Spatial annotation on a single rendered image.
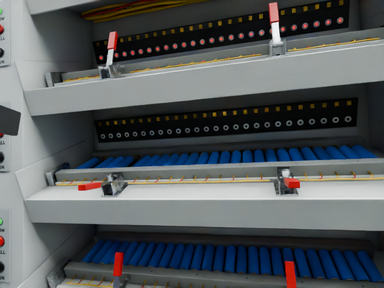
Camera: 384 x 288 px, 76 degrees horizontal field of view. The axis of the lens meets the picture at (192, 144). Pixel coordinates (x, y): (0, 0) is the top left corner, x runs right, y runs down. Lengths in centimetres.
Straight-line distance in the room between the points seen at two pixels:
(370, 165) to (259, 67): 20
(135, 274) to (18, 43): 46
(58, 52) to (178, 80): 31
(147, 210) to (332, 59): 33
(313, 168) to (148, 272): 33
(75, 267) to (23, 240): 11
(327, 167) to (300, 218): 9
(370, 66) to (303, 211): 20
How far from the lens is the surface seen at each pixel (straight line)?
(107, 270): 53
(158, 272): 49
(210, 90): 37
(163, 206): 38
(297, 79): 37
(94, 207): 43
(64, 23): 66
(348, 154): 47
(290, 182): 29
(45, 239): 56
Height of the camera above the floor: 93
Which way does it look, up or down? 3 degrees up
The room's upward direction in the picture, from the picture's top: 2 degrees counter-clockwise
